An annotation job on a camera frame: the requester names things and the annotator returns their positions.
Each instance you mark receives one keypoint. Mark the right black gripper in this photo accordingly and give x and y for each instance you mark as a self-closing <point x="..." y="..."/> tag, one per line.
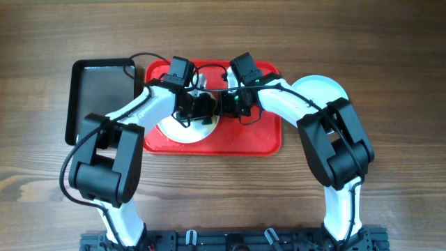
<point x="226" y="110"/>

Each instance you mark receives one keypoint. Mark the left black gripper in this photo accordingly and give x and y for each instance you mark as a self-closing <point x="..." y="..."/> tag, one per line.
<point x="205" y="113"/>

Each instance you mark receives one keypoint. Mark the white plate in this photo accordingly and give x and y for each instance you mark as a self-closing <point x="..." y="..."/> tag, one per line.
<point x="189" y="134"/>

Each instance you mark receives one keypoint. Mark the light blue plate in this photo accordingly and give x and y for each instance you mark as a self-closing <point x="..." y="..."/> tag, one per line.
<point x="319" y="89"/>

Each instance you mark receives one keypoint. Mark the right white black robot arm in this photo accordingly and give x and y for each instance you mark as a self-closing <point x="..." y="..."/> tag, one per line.
<point x="337" y="149"/>

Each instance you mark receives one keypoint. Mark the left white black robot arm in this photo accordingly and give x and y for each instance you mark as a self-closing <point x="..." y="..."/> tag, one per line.
<point x="104" y="167"/>

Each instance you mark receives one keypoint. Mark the red plastic tray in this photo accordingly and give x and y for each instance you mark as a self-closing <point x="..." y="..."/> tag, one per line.
<point x="230" y="137"/>

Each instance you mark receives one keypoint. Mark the black water tray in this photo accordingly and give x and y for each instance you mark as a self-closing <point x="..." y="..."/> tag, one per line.
<point x="97" y="86"/>

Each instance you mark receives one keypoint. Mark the black mounting rail base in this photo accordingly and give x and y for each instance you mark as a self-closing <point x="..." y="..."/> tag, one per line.
<point x="270" y="239"/>

